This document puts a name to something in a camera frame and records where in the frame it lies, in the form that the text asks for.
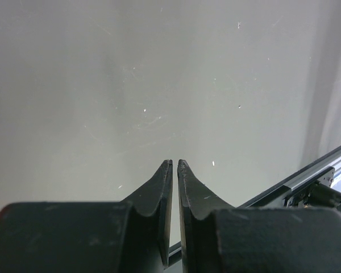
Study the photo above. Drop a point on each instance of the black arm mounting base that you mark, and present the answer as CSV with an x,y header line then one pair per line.
x,y
294,226

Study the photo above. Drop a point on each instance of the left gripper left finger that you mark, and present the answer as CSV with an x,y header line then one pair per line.
x,y
146,239

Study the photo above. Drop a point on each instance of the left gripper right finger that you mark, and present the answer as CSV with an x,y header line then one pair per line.
x,y
197,203

